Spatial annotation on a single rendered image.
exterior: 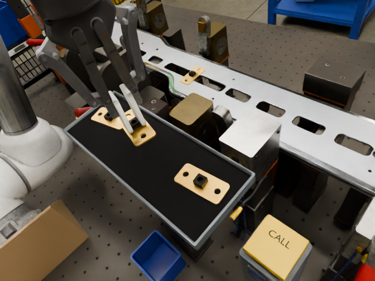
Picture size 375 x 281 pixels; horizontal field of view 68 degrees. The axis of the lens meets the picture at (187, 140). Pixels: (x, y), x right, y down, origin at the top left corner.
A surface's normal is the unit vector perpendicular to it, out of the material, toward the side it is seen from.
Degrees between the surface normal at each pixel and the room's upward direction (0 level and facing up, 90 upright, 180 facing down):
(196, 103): 0
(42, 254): 90
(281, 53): 0
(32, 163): 74
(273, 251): 0
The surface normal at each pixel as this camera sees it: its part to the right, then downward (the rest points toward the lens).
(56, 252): 0.69, 0.46
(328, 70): -0.20, -0.62
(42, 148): 0.83, 0.25
